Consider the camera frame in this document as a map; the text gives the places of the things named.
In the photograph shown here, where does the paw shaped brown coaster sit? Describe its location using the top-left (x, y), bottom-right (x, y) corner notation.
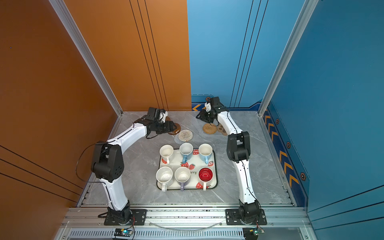
top-left (217, 124), bottom-right (228, 136)

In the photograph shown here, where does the dark glossy wooden coaster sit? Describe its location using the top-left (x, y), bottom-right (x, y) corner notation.
top-left (168, 123), bottom-right (181, 136)

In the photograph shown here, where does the woven rattan round coaster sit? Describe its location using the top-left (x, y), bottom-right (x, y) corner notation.
top-left (203, 124), bottom-right (217, 135)

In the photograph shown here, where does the light blue rope coaster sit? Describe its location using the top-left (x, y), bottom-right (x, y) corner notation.
top-left (174, 136), bottom-right (184, 145)

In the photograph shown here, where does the colourful zigzag rope coaster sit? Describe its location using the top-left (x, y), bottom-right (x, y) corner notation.
top-left (177, 130), bottom-right (193, 142)

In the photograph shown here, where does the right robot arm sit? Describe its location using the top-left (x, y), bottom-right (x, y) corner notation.
top-left (197, 97), bottom-right (262, 225)

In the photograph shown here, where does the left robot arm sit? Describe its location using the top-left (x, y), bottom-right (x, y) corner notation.
top-left (91, 107), bottom-right (180, 226)

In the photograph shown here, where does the white mug back left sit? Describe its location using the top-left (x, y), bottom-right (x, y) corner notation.
top-left (160, 145), bottom-right (175, 165)

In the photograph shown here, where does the white mug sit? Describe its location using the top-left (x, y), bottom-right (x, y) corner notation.
top-left (156, 167), bottom-right (174, 192)
top-left (160, 145), bottom-right (175, 165)

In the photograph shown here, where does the blue mug back middle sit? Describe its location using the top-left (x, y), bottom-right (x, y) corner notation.
top-left (179, 143), bottom-right (194, 164)

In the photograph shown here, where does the light blue mug back right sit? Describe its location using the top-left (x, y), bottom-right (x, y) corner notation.
top-left (199, 144), bottom-right (213, 165)

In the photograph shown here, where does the white mug front left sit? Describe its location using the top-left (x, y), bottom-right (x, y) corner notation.
top-left (156, 167), bottom-right (174, 192)

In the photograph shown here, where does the strawberry print white tray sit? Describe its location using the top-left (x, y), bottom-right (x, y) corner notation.
top-left (157, 149), bottom-right (218, 191)

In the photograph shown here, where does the lavender mug front middle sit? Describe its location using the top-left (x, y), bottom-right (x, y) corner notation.
top-left (175, 167), bottom-right (191, 192)

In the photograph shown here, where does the red interior mug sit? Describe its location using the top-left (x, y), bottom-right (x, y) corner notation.
top-left (198, 167), bottom-right (214, 191)

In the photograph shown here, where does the left green circuit board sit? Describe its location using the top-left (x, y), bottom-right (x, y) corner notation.
top-left (113, 228), bottom-right (135, 240)

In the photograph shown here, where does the green circuit board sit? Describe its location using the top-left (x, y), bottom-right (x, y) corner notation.
top-left (113, 228), bottom-right (135, 240)
top-left (243, 228), bottom-right (265, 240)

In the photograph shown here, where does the right green circuit board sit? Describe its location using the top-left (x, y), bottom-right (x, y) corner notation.
top-left (243, 228), bottom-right (265, 240)

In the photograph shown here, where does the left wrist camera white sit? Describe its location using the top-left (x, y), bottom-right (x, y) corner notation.
top-left (159, 109), bottom-right (168, 123)

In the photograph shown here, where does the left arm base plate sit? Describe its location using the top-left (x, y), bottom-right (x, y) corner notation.
top-left (104, 209), bottom-right (147, 226)

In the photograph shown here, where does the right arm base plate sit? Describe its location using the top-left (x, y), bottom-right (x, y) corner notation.
top-left (225, 209), bottom-right (268, 226)

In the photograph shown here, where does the aluminium front rail frame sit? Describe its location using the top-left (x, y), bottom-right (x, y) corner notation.
top-left (55, 204), bottom-right (317, 240)

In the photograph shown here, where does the right aluminium corner post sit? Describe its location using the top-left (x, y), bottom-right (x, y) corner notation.
top-left (258, 0), bottom-right (319, 117)

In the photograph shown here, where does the aluminium corner post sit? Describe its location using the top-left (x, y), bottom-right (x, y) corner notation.
top-left (258, 0), bottom-right (319, 117)
top-left (49, 0), bottom-right (123, 117)

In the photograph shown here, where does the left aluminium corner post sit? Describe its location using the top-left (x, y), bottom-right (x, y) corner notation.
top-left (49, 0), bottom-right (123, 117)

